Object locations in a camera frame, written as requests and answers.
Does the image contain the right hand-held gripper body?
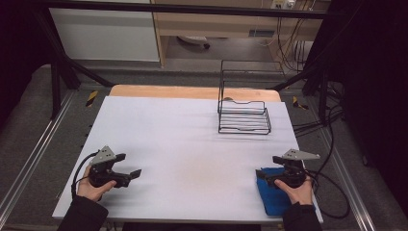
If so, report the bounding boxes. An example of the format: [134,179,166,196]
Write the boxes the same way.
[270,148,321,190]

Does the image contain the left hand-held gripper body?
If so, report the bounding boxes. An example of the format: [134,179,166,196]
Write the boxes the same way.
[88,145,133,189]

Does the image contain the blue cloth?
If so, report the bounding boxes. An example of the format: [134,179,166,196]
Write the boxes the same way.
[255,167,318,217]

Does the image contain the person's right hand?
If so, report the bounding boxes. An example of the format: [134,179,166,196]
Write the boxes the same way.
[273,178,315,206]

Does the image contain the person's left hand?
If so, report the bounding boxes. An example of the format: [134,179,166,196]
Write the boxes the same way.
[76,174,118,203]

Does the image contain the white table cover sheet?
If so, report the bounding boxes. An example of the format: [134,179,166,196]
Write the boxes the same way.
[52,95,324,224]

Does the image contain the yellow black tape marker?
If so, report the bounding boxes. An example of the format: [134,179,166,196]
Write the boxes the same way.
[292,95,310,111]
[85,90,99,108]

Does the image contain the white cabinet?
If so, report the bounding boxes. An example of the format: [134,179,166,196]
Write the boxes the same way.
[48,7,161,63]

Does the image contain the white object under desk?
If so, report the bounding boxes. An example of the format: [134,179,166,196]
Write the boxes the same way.
[177,35,212,50]

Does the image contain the white power strip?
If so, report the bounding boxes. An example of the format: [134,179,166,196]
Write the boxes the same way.
[270,0,296,11]

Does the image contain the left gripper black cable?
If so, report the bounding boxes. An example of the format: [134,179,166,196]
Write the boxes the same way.
[70,151,99,199]

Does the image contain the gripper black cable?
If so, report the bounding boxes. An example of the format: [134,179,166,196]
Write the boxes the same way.
[303,168,351,220]
[70,151,99,199]

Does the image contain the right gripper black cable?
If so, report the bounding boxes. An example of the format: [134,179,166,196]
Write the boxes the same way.
[303,168,351,220]

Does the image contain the black wire rack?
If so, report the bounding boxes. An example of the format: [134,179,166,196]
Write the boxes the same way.
[217,59,287,136]

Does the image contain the aluminium floor rail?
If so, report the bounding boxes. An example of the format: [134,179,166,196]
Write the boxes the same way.
[0,91,77,220]
[319,127,377,231]

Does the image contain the black floor cables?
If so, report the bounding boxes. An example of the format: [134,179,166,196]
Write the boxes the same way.
[293,81,345,176]

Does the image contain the hanging black cables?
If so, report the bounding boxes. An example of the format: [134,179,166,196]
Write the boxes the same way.
[276,15,311,73]

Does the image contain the black metal frame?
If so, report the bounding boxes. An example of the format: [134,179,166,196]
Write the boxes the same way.
[30,0,345,127]

